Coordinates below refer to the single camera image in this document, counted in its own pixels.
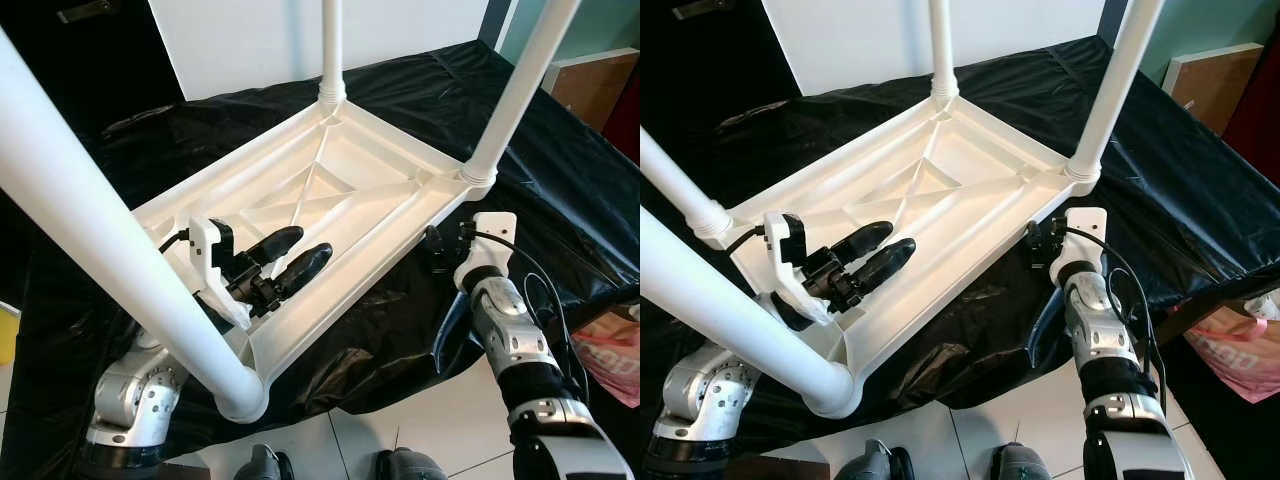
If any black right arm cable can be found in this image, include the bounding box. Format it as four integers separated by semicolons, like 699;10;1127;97
1065;228;1166;401
475;232;591;401

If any grey door frame post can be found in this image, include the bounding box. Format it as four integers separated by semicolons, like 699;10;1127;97
478;0;516;51
1097;0;1131;46

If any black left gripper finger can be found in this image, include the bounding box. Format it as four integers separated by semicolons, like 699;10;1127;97
850;238;917;297
255;225;305;266
275;243;334;301
835;220;895;263

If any black plastic table cover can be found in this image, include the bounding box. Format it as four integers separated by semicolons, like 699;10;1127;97
0;40;641;479
640;35;1280;471

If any brown wooden box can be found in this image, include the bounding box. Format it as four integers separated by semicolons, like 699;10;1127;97
545;48;639;131
1160;42;1266;136

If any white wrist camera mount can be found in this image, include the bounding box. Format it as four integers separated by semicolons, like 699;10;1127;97
455;212;518;291
763;212;831;326
187;215;251;331
1050;207;1109;286

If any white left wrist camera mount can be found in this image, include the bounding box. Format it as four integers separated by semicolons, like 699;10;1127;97
187;215;251;331
763;212;831;326

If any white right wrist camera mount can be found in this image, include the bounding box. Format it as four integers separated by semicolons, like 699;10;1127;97
455;212;518;291
1050;207;1109;286

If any dark door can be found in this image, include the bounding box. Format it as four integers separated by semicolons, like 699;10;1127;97
640;0;801;201
0;0;186;301

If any pink plastic bag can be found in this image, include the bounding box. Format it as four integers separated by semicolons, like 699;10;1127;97
575;305;641;409
1185;295;1280;404

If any white plastic table top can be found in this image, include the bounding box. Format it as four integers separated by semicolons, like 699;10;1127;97
720;90;1101;391
130;95;498;386

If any metal door handle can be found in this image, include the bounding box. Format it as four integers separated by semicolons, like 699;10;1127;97
672;0;736;21
55;0;121;23

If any white plastic table leg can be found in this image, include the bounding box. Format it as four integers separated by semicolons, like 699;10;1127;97
640;128;736;249
640;205;863;421
928;0;959;106
460;0;583;189
320;0;348;113
0;28;271;424
1063;0;1166;196

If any yellow plastic container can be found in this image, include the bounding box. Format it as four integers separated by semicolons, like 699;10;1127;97
0;300;21;366

